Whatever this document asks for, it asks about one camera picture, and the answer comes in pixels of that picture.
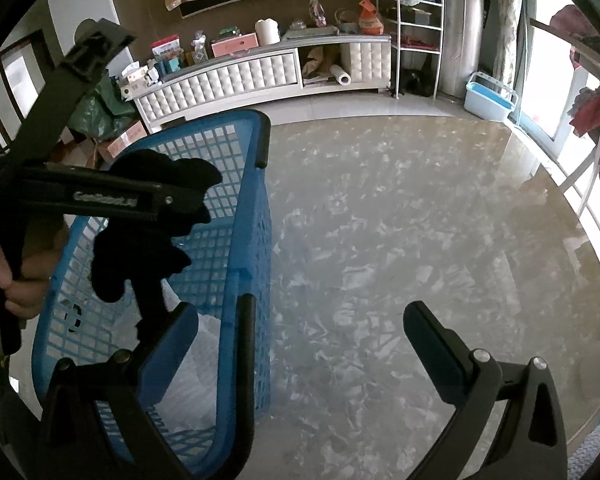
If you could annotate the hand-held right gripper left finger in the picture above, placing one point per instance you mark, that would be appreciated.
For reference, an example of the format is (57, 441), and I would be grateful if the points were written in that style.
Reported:
(169, 360)

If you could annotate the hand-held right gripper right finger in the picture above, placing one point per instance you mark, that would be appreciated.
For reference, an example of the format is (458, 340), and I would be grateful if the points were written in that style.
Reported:
(432, 355)

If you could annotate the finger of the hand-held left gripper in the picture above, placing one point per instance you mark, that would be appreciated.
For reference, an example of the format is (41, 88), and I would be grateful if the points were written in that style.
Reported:
(182, 212)

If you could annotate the clear plastic bag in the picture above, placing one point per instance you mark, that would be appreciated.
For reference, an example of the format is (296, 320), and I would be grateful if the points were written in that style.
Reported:
(195, 375)

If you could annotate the blue plastic laundry basket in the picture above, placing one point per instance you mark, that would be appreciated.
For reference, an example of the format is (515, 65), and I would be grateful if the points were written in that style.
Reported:
(230, 240)

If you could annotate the black cloth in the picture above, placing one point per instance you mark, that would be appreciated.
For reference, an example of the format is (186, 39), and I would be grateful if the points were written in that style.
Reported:
(125, 260)

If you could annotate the person's left hand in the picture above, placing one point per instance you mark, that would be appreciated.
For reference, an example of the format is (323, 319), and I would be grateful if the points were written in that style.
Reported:
(32, 285)

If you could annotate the cardboard box with pink print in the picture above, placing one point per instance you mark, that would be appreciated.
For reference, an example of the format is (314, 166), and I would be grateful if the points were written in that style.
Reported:
(125, 140)

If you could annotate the green plastic bag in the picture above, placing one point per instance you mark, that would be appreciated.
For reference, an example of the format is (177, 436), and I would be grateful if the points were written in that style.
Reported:
(100, 110)

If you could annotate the white tissue box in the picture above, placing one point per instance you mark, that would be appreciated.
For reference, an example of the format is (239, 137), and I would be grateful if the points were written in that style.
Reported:
(132, 80)

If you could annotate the white tufted TV cabinet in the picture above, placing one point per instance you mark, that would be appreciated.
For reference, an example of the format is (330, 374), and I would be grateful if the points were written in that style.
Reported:
(230, 80)

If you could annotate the red snack packet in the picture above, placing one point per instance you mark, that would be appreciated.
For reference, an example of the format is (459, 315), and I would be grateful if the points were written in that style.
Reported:
(166, 47)

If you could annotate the green box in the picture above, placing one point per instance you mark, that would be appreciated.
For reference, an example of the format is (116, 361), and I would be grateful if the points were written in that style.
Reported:
(229, 32)

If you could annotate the white canister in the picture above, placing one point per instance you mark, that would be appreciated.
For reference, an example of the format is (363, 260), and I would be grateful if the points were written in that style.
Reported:
(267, 32)

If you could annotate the brown paper bag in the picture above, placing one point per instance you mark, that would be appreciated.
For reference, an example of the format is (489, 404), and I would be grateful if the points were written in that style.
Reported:
(320, 62)

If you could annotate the white paper roll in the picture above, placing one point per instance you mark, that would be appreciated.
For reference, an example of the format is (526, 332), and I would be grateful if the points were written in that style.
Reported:
(341, 75)

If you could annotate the grey-green tray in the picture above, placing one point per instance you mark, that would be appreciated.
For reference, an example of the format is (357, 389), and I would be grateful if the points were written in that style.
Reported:
(310, 34)

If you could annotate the small wicker basket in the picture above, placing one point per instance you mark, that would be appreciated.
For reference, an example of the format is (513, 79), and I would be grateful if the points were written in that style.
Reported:
(347, 22)

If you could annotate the blue mop bucket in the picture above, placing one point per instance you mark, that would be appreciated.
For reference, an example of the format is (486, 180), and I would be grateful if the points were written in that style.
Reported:
(487, 100)

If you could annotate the black bag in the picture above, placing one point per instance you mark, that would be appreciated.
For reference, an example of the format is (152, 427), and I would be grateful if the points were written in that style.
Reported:
(415, 82)

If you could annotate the orange bag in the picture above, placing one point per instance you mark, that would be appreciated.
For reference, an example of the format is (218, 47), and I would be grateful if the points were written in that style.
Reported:
(371, 20)

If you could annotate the red hanging garment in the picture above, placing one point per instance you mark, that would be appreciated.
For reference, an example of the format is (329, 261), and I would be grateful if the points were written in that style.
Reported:
(587, 112)

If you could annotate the white metal rack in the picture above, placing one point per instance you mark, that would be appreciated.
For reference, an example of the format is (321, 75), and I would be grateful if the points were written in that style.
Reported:
(436, 25)

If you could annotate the beige curtain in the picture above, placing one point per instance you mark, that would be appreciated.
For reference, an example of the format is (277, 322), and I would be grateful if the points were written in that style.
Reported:
(510, 20)

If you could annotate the pink hanging garment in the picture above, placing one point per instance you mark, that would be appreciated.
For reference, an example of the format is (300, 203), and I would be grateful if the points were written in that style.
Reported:
(575, 22)

